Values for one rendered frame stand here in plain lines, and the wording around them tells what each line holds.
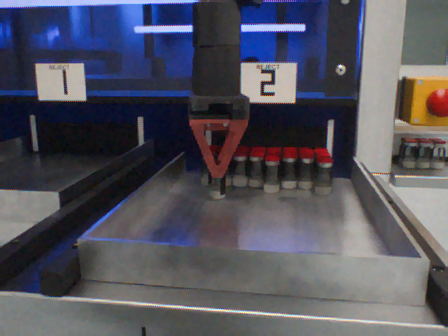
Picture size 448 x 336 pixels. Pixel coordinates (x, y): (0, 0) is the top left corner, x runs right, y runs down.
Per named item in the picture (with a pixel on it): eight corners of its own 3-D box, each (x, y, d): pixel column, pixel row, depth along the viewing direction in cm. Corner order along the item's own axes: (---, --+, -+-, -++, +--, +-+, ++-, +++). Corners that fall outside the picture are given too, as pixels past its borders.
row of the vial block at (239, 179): (202, 181, 61) (202, 150, 59) (329, 186, 58) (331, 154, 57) (199, 185, 58) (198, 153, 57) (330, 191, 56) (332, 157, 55)
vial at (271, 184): (263, 188, 57) (264, 155, 56) (279, 189, 57) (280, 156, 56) (262, 193, 55) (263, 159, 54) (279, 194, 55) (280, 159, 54)
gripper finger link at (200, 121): (239, 166, 57) (240, 96, 54) (247, 181, 50) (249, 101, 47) (189, 167, 56) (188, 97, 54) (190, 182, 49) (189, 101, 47)
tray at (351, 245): (183, 173, 66) (182, 151, 65) (353, 179, 62) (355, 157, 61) (80, 279, 33) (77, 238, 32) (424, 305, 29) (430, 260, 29)
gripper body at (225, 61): (238, 105, 56) (238, 48, 54) (250, 115, 46) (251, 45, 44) (189, 105, 55) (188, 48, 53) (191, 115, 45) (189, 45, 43)
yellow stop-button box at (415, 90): (397, 119, 69) (401, 75, 67) (443, 120, 68) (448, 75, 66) (410, 126, 62) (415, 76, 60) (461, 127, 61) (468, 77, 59)
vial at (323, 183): (313, 190, 56) (315, 157, 55) (330, 191, 56) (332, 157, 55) (314, 195, 54) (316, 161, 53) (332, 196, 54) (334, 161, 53)
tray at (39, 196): (26, 153, 81) (24, 135, 80) (154, 156, 78) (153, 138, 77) (-145, 211, 49) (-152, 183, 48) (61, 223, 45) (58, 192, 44)
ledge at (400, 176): (374, 166, 79) (375, 156, 78) (446, 168, 77) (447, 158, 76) (393, 187, 65) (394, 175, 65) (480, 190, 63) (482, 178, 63)
